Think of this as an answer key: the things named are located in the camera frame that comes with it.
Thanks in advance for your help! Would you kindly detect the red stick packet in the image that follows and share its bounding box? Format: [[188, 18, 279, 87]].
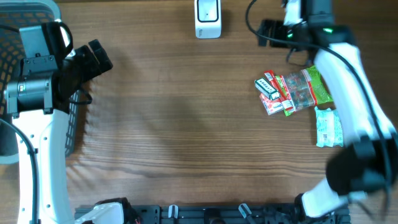
[[264, 70, 295, 116]]

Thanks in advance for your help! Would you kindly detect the green white gum pack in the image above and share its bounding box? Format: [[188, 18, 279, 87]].
[[254, 78, 280, 101]]

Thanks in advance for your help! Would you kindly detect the white teal wipes packet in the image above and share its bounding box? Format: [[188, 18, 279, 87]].
[[315, 106, 343, 147]]

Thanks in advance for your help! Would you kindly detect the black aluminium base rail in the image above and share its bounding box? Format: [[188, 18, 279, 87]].
[[73, 202, 352, 224]]

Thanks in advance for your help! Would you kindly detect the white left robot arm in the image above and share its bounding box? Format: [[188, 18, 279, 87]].
[[6, 40, 137, 223]]

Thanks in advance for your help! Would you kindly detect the red white candy pack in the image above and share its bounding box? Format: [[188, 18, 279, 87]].
[[259, 93, 284, 115]]

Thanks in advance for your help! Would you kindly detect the white barcode scanner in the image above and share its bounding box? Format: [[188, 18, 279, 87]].
[[194, 0, 222, 39]]

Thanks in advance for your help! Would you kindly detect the grey plastic basket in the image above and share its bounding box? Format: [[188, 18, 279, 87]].
[[1, 0, 78, 165]]

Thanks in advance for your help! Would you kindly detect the green snack bag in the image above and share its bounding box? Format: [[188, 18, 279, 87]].
[[275, 66, 333, 116]]

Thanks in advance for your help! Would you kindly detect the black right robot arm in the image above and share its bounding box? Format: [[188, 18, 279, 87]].
[[264, 0, 397, 222]]

